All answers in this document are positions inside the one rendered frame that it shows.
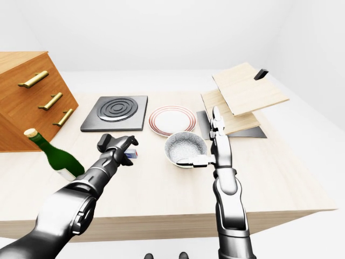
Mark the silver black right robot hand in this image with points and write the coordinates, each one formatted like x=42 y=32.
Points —
x=222 y=149

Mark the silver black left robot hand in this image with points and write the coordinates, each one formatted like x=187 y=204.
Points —
x=114 y=145

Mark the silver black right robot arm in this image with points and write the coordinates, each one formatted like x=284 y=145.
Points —
x=231 y=213

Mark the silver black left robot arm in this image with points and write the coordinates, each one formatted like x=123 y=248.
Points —
x=70 y=205

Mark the small cream cheese box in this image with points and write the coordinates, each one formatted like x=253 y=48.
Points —
x=132 y=154

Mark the grey speckled patterned bowl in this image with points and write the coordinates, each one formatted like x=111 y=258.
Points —
x=183 y=147

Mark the flat dark stove plate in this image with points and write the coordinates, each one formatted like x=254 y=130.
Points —
x=116 y=118

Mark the small pale wooden board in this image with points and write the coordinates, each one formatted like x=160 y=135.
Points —
x=237 y=122

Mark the flat grey metal base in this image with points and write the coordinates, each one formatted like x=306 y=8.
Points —
x=202 y=124

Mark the green wine bottle with cork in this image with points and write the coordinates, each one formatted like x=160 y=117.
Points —
x=60 y=159

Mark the white plate with red rings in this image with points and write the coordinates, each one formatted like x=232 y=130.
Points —
x=172 y=121

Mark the large pale wooden board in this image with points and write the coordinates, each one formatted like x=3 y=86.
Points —
x=250 y=89

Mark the small black block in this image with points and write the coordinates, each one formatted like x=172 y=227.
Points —
x=261 y=74

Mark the wooden cabinet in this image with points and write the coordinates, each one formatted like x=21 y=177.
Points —
x=10 y=129

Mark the small dark rounded shape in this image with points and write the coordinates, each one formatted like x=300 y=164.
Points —
x=183 y=255
x=148 y=256

